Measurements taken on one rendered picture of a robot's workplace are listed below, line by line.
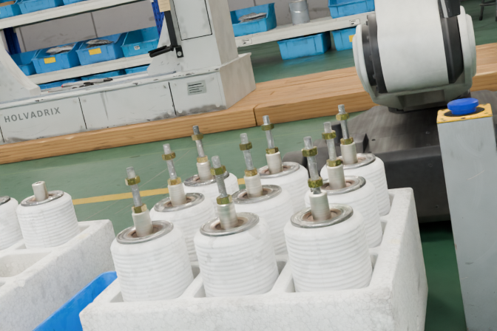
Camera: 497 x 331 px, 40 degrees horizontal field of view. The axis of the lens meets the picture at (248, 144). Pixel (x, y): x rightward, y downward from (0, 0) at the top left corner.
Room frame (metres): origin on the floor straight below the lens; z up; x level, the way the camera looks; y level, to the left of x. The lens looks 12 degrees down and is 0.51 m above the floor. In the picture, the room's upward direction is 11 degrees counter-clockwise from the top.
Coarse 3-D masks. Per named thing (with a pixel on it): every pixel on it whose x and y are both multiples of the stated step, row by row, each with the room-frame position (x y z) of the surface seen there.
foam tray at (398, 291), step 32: (384, 224) 0.93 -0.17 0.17; (416, 224) 1.03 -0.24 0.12; (288, 256) 0.86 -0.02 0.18; (384, 256) 0.80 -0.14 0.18; (416, 256) 0.97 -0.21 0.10; (192, 288) 0.82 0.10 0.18; (288, 288) 0.78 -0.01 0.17; (384, 288) 0.71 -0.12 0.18; (416, 288) 0.91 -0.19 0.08; (96, 320) 0.80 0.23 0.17; (128, 320) 0.79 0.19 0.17; (160, 320) 0.78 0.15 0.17; (192, 320) 0.76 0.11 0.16; (224, 320) 0.75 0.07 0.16; (256, 320) 0.74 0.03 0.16; (288, 320) 0.72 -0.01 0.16; (320, 320) 0.71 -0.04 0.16; (352, 320) 0.70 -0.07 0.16; (384, 320) 0.69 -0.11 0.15; (416, 320) 0.88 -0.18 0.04
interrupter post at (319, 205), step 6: (312, 192) 0.79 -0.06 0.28; (324, 192) 0.78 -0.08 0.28; (312, 198) 0.78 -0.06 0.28; (318, 198) 0.77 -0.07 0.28; (324, 198) 0.77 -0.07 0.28; (312, 204) 0.78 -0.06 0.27; (318, 204) 0.77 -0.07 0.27; (324, 204) 0.77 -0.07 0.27; (312, 210) 0.78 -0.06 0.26; (318, 210) 0.77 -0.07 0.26; (324, 210) 0.77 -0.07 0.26; (318, 216) 0.77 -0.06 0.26; (324, 216) 0.77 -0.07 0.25; (330, 216) 0.78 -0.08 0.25
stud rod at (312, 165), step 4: (304, 140) 0.78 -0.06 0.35; (308, 140) 0.78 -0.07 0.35; (308, 144) 0.78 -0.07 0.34; (312, 144) 0.78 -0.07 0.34; (308, 148) 0.78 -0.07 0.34; (312, 156) 0.78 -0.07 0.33; (308, 160) 0.78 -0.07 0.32; (312, 160) 0.78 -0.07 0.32; (308, 164) 0.78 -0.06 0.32; (312, 164) 0.78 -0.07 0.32; (316, 164) 0.78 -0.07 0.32; (312, 168) 0.78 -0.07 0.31; (316, 168) 0.78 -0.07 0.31; (312, 172) 0.78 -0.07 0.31; (316, 172) 0.78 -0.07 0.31; (312, 176) 0.78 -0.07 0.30; (316, 176) 0.78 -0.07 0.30; (316, 188) 0.78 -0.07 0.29; (320, 188) 0.78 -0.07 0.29; (316, 192) 0.78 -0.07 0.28; (320, 192) 0.78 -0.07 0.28
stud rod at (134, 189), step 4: (128, 168) 0.86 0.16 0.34; (132, 168) 0.86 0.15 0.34; (128, 172) 0.86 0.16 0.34; (132, 172) 0.86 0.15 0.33; (128, 176) 0.86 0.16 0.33; (132, 176) 0.86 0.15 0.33; (136, 184) 0.86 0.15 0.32; (132, 188) 0.86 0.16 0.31; (136, 188) 0.86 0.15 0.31; (132, 192) 0.86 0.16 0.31; (136, 192) 0.86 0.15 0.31; (132, 196) 0.86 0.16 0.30; (136, 196) 0.86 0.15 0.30; (140, 196) 0.86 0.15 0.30; (136, 200) 0.86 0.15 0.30; (140, 200) 0.86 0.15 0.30; (136, 204) 0.86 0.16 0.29; (140, 204) 0.86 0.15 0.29
